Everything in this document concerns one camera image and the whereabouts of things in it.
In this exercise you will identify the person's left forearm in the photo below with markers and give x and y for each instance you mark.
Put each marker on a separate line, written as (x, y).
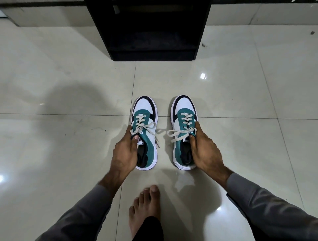
(84, 211)

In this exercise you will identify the person's right forearm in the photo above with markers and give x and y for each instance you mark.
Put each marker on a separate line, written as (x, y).
(260, 206)

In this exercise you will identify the green white sneaker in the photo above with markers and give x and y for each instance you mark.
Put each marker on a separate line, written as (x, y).
(146, 124)
(182, 124)

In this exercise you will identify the person's black trouser leg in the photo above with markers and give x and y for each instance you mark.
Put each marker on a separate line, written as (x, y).
(149, 229)

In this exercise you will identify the person's right thumb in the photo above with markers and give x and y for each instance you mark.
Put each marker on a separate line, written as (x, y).
(192, 142)

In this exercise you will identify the person's right hand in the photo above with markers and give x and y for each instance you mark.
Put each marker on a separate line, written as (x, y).
(207, 154)

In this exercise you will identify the person's bare foot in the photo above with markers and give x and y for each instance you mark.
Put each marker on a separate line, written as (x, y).
(145, 208)

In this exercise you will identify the person's left thumb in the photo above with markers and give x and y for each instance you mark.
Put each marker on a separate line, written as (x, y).
(135, 142)

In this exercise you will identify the person's left hand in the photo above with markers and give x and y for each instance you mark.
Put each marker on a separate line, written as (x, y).
(123, 155)

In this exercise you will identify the black wooden cabinet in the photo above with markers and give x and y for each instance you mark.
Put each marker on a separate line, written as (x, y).
(149, 27)

